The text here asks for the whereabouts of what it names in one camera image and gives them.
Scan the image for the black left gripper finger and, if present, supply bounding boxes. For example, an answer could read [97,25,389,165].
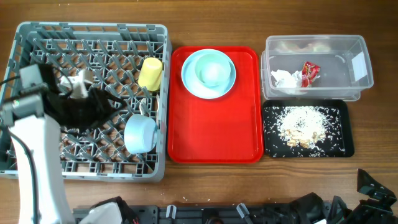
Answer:
[88,107,121,132]
[105,93,128,108]

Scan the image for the light blue rice bowl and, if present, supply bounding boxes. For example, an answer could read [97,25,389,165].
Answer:
[124,114,157,154]

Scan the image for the yellow plastic cup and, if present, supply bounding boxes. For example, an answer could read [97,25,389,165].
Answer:
[137,57,163,91]

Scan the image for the light blue plate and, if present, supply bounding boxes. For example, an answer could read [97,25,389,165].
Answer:
[181,49,236,100]

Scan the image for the mint green bowl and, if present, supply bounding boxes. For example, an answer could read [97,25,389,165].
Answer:
[194,53,231,88]

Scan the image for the white tissue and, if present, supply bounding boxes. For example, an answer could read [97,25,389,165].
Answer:
[271,70,302,88]

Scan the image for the rice and food scraps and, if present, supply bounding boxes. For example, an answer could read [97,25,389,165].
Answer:
[263,106,346,157]

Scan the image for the red snack wrapper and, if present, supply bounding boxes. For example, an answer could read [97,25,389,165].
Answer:
[302,61,320,88]

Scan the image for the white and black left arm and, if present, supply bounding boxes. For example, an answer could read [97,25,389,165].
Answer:
[1,63,126,223]

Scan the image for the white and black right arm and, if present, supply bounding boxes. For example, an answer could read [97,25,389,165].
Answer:
[289,169,397,224]

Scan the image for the grey plastic dishwasher rack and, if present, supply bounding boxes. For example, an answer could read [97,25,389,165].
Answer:
[1,22,172,182]

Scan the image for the clear plastic waste bin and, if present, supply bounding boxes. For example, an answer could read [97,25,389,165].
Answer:
[261,35,374,101]

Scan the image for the red plastic serving tray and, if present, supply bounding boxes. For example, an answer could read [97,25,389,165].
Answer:
[167,46,264,164]

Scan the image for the black plastic tray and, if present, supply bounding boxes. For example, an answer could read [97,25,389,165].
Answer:
[262,99,354,157]

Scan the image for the white label sticker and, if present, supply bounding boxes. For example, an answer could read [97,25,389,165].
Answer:
[352,52,368,81]

